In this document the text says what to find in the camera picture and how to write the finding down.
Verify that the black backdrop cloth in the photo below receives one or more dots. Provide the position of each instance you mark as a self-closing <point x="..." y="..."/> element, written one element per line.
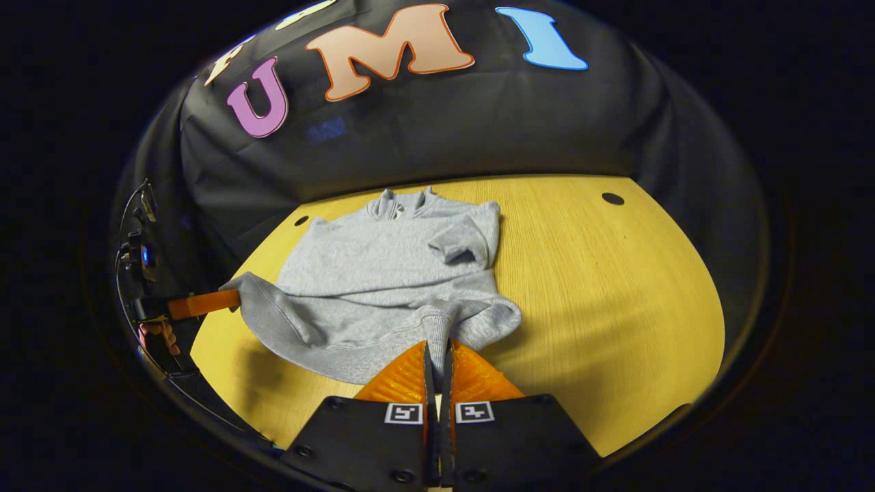
<point x="444" y="130"/>

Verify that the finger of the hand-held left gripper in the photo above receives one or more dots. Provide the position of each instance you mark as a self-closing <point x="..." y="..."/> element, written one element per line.
<point x="205" y="304"/>

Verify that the grey zip-neck sweatshirt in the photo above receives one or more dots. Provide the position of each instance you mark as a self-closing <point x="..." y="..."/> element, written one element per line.
<point x="369" y="273"/>

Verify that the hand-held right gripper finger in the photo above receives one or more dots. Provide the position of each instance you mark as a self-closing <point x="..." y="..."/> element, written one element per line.
<point x="446" y="417"/>
<point x="429" y="417"/>

